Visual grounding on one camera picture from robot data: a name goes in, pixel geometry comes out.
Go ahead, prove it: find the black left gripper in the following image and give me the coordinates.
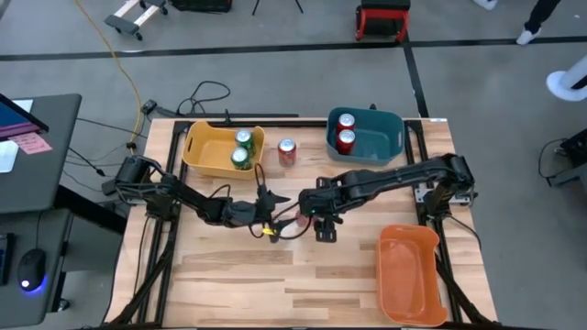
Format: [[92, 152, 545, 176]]
[[222, 185, 300, 231]]

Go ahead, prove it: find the orange Fanta soda can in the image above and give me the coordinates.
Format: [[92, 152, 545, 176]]
[[277, 137, 297, 168]]

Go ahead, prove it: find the red Coca-Cola soda can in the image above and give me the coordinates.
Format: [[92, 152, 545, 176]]
[[337, 113, 357, 134], [336, 128, 357, 156]]

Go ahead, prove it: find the green Sprite soda can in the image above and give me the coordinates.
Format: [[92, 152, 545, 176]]
[[234, 128, 256, 152], [230, 146, 253, 171]]

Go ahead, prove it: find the blue plastic bin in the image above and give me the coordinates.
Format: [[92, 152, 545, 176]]
[[326, 106, 405, 166]]

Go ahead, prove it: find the yellow plastic bin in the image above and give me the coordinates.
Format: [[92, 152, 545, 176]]
[[182, 119, 266, 181]]

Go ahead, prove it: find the orange plastic bin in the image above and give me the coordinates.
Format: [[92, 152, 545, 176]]
[[375, 224, 449, 327]]

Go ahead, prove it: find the red step stool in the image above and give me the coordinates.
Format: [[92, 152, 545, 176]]
[[354, 0, 412, 43]]

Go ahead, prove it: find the black case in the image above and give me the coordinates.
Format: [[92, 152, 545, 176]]
[[171, 0, 234, 14]]

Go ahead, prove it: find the grey desk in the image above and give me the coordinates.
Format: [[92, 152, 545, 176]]
[[0, 93, 83, 215], [0, 208, 75, 329]]

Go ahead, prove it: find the black floor device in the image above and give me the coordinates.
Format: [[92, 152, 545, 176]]
[[547, 127, 587, 188]]

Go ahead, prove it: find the black computer mouse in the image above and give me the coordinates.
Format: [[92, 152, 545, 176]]
[[17, 247, 48, 293]]

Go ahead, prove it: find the pink sticky note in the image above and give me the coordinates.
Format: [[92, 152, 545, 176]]
[[7, 131, 53, 156]]

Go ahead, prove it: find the laptop screen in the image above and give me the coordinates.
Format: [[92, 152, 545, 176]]
[[0, 93, 50, 142]]

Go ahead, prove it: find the white paper sheet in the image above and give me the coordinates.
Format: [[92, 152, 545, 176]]
[[0, 139, 20, 174]]

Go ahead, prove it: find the black keyboard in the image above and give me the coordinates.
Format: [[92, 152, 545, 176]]
[[0, 232, 15, 286]]

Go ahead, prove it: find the person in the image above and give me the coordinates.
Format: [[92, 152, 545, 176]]
[[471, 0, 563, 47]]

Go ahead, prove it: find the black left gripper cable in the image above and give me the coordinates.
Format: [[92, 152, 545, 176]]
[[208, 161, 318, 242]]

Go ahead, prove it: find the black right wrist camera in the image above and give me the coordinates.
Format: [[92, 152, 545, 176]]
[[314, 214, 344, 245]]

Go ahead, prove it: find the black metal table frame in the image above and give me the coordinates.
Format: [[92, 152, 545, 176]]
[[105, 112, 501, 330]]

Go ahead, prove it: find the yellow extension cable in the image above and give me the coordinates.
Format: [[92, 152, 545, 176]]
[[74, 0, 144, 144]]

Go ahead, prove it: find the white round pedestal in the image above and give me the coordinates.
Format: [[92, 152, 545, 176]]
[[545, 53, 587, 103]]

